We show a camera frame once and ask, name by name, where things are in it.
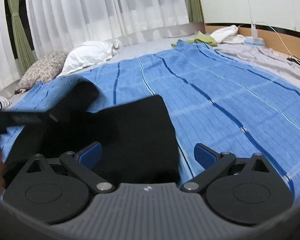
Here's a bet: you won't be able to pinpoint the black pants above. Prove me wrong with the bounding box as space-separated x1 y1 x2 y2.
4 81 180 185

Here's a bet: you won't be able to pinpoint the green curtain left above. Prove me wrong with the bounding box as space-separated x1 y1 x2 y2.
7 0 35 74

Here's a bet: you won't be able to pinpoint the green curtain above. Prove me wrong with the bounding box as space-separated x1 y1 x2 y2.
7 0 35 74
187 0 204 23

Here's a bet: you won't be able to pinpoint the floral brown pillow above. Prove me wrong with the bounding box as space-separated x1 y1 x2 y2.
14 51 68 94

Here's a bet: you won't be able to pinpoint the blue checked bed cover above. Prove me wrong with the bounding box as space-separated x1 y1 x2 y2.
13 41 300 203

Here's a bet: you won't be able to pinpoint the white pillow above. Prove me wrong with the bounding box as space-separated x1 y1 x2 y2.
58 41 119 77

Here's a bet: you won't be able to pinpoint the white sheer curtain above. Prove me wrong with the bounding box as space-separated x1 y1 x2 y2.
0 0 189 91

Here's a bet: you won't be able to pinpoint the light blue small box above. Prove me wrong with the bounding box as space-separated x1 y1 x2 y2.
244 36 266 47

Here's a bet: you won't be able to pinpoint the wooden headboard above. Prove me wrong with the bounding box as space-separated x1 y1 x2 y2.
205 23 300 59

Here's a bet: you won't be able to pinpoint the white crumpled cloth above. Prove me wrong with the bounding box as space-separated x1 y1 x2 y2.
210 25 245 44

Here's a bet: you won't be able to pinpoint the green cloth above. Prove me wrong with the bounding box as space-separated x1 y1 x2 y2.
185 31 218 47

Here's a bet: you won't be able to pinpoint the green curtain right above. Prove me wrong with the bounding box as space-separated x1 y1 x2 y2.
187 0 204 23

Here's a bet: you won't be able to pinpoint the white charging cable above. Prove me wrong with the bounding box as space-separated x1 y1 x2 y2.
242 0 300 78

